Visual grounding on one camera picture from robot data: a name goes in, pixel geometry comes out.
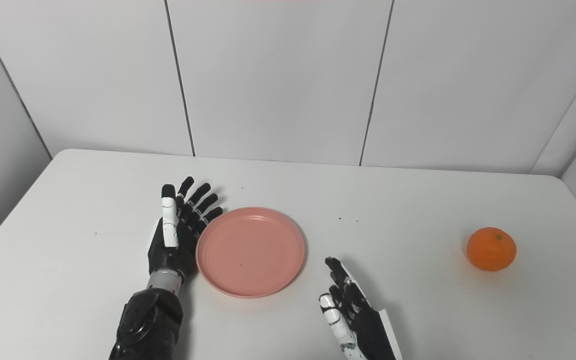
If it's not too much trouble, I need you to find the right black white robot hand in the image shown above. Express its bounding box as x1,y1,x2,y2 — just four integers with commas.
319,256,404,360

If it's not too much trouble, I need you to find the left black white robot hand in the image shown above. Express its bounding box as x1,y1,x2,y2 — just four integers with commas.
147,176,224,283

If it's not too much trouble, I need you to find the orange fruit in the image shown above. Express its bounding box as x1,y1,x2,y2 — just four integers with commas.
466,227,518,272

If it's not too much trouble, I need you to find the pink round plate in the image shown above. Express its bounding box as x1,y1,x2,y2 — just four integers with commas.
195,207,307,299

